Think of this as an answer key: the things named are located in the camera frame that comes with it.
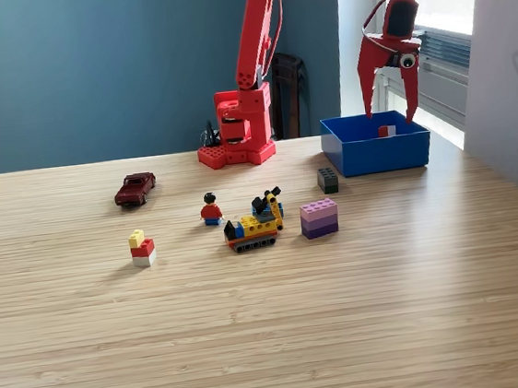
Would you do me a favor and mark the black brick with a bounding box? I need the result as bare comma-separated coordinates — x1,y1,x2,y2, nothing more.
315,165,341,197

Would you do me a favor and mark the grey pleated window blind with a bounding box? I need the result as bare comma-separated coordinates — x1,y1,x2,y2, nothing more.
412,18,475,77

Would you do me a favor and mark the small yellow brick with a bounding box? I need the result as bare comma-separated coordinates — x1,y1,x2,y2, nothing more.
126,229,147,250

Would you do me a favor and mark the red over white brick stack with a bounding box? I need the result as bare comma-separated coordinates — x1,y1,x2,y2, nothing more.
129,238,159,269

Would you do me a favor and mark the blue plastic bin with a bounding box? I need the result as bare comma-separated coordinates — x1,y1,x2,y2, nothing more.
318,106,435,181

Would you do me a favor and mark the dark red toy car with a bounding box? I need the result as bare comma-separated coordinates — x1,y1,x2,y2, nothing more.
112,170,159,209

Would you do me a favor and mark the white window frame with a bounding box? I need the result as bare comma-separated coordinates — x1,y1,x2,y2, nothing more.
371,0,500,159

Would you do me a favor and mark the toy figure red shirt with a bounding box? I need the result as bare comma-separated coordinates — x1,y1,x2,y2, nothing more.
198,191,225,229

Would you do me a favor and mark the yellow toy digger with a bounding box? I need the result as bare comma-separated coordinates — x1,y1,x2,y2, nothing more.
219,184,288,257

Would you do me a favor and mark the pink and purple brick stack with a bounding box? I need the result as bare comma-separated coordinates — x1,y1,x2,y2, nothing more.
298,198,341,241

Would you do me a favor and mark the black cable bundle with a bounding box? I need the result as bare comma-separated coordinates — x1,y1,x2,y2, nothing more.
198,118,223,148

